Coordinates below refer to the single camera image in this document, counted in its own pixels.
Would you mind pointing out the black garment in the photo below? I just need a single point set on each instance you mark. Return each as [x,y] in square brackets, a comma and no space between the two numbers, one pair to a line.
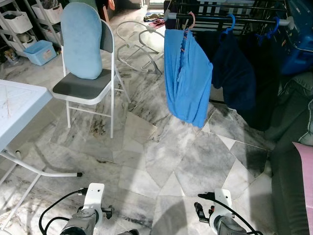
[266,83]

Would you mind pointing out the blue plastic hanger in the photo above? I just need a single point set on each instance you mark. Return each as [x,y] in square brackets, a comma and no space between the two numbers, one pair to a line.
[276,24]
[233,22]

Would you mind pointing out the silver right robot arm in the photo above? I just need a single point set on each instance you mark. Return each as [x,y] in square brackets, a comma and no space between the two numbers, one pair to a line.
[230,228]

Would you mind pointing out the pink plastic hanger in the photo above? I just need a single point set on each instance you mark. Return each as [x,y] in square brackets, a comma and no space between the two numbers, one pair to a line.
[193,19]

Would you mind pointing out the dark green sofa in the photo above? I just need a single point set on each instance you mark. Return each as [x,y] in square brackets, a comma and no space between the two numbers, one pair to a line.
[288,186]

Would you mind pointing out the pink cushion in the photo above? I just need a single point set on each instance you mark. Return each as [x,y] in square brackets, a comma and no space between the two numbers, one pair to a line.
[305,186]

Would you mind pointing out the white folding chair grey seat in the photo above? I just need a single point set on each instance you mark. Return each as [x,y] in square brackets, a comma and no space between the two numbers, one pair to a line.
[80,87]

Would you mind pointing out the light blue shirt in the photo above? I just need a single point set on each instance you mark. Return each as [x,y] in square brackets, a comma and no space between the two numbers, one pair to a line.
[186,78]

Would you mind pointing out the navy blue shirt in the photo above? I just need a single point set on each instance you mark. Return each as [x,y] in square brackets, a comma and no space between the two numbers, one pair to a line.
[234,73]

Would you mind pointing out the light blue storage bin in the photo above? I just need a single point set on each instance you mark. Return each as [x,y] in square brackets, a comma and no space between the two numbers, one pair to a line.
[40,53]

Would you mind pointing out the light blue pillow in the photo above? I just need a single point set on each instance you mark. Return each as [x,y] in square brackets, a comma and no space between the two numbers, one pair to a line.
[82,39]

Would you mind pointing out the blue plastic crate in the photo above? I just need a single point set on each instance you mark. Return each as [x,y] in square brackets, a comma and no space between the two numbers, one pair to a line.
[298,54]

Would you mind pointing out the black metal drying rack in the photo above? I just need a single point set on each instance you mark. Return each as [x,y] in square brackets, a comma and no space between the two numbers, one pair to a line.
[210,18]

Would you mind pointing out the white shelf trolley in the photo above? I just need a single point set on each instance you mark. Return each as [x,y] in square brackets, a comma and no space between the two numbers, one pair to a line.
[49,13]
[17,20]

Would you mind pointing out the peach towel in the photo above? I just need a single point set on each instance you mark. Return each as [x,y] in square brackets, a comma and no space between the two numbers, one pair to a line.
[112,4]

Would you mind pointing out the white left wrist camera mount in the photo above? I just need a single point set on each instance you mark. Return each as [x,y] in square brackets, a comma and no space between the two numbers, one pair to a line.
[94,196]

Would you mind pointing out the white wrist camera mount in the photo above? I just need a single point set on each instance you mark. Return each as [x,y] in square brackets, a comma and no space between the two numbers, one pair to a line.
[94,196]
[222,200]

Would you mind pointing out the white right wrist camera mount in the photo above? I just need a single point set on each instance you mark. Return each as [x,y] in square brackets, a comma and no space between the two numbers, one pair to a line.
[222,200]

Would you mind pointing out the brown wooden post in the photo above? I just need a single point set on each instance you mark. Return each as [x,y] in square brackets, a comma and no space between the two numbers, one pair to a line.
[103,10]

